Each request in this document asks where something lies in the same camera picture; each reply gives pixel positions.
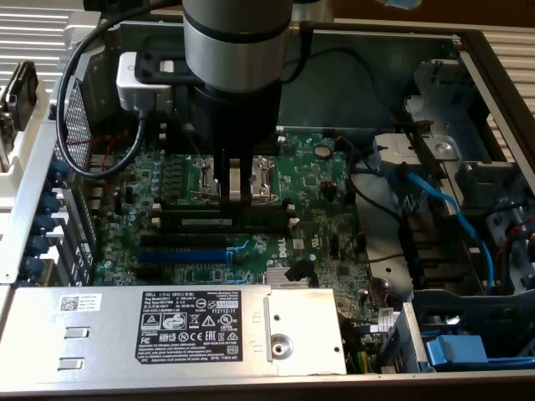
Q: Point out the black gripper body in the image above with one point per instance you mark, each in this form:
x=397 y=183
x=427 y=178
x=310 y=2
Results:
x=234 y=121

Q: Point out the green RAM stick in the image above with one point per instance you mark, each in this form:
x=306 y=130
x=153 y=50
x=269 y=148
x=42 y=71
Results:
x=251 y=217

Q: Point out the black RAM slot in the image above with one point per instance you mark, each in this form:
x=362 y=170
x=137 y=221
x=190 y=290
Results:
x=188 y=207
x=177 y=138
x=177 y=131
x=155 y=221
x=156 y=207
x=177 y=145

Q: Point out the silver CPU socket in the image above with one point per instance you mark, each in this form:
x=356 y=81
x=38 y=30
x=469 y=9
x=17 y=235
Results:
x=263 y=175

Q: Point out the thin metal locking lever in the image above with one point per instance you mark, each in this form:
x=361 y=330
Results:
x=184 y=125

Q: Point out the green motherboard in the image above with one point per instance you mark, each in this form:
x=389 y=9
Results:
x=301 y=184

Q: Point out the blue expansion slot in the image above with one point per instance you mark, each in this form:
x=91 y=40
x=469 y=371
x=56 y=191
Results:
x=184 y=256

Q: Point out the coin cell battery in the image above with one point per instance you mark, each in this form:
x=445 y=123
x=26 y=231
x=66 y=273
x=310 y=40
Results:
x=322 y=150

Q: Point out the silver finned heatsink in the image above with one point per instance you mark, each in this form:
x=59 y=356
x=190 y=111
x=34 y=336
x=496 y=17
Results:
x=276 y=277

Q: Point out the black angled plug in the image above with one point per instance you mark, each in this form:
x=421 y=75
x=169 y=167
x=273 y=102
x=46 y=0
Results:
x=297 y=269

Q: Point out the grey metal PC case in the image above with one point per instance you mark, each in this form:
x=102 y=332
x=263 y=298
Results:
x=355 y=104

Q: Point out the short black expansion slot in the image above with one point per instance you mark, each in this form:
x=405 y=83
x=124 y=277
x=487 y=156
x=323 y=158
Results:
x=148 y=273

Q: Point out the blue card retention clip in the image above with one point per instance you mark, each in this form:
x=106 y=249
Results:
x=33 y=266
x=42 y=245
x=44 y=224
x=52 y=202
x=56 y=173

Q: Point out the black plastic bar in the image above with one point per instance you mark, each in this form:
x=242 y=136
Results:
x=426 y=146

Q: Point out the silver power supply box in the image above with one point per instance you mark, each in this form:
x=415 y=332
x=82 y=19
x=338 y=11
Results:
x=104 y=334

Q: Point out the black hard disk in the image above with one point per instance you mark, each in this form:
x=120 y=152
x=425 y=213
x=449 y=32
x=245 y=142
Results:
x=23 y=96

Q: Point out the grey metal disk bay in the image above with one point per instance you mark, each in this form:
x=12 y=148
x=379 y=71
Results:
x=480 y=179

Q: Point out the blue plastic latch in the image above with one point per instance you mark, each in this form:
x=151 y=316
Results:
x=455 y=351

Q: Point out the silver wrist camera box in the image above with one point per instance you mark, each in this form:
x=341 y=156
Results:
x=129 y=87

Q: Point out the black ribbed plastic bracket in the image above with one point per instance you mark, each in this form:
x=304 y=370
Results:
x=434 y=250

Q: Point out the blue metal bay frame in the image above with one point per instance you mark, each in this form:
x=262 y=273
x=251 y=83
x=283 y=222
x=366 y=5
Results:
x=403 y=334

